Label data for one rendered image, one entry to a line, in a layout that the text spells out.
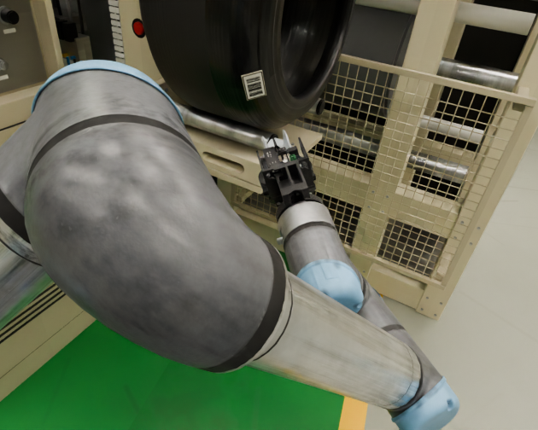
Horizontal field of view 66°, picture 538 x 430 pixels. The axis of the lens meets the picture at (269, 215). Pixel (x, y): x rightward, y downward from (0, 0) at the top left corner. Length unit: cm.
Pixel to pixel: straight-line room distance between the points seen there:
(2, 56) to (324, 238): 95
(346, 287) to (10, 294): 32
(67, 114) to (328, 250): 33
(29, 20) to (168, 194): 107
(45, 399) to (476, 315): 169
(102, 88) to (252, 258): 16
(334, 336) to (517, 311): 187
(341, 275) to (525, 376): 150
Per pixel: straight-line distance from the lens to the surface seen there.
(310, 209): 55
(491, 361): 190
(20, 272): 37
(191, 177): 24
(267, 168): 60
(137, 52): 120
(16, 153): 33
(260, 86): 82
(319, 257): 49
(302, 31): 128
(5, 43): 124
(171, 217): 22
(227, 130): 98
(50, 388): 164
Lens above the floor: 133
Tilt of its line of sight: 36 degrees down
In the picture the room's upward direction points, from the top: 6 degrees clockwise
